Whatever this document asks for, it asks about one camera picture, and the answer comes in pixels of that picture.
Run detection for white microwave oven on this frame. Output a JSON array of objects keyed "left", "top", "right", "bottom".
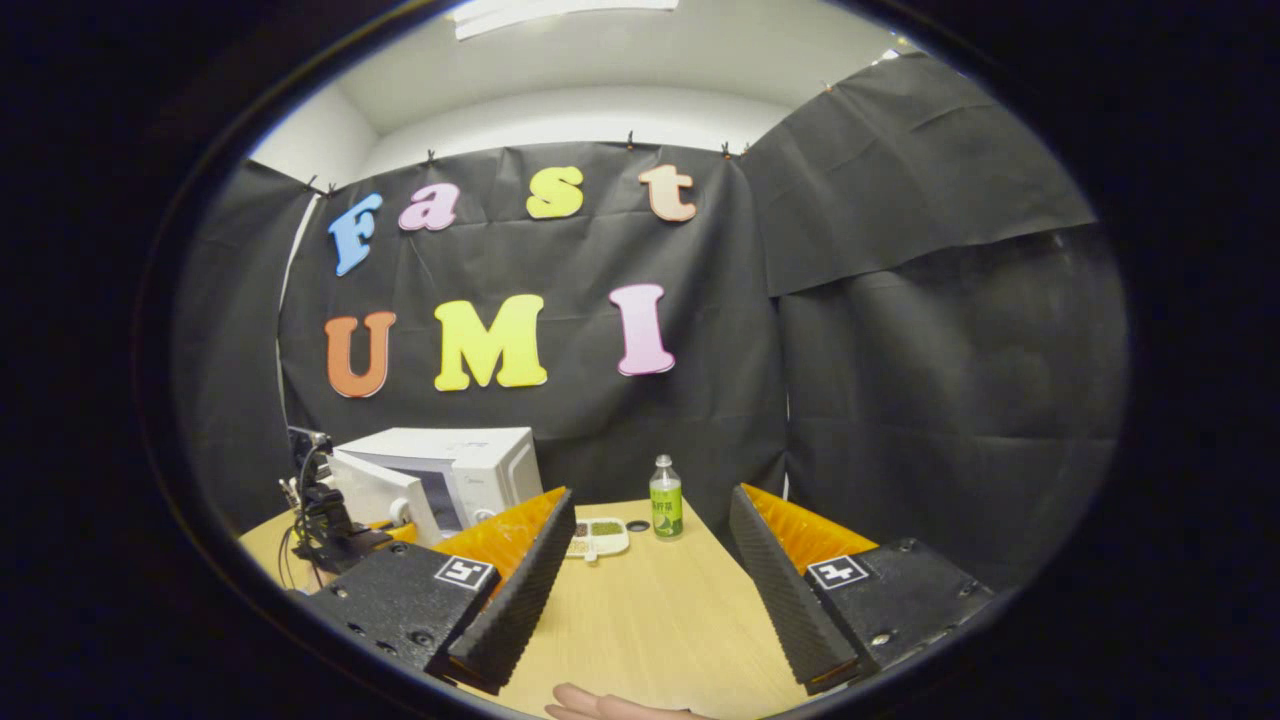
[{"left": 328, "top": 427, "right": 545, "bottom": 547}]

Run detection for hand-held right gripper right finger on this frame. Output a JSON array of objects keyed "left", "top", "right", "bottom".
[{"left": 727, "top": 483, "right": 1003, "bottom": 698}]

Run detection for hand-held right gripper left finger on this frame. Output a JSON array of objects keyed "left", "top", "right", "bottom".
[{"left": 288, "top": 487, "right": 578, "bottom": 697}]

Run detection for long ceiling light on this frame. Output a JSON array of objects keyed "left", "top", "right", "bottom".
[{"left": 454, "top": 0, "right": 681, "bottom": 41}]

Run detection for green drink bottle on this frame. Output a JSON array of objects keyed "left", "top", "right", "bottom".
[{"left": 649, "top": 454, "right": 685, "bottom": 541}]

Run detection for black cable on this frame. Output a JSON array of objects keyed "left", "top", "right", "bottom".
[{"left": 277, "top": 520, "right": 323, "bottom": 593}]

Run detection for white divided grain dish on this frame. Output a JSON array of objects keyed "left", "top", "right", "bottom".
[{"left": 565, "top": 517, "right": 632, "bottom": 564}]

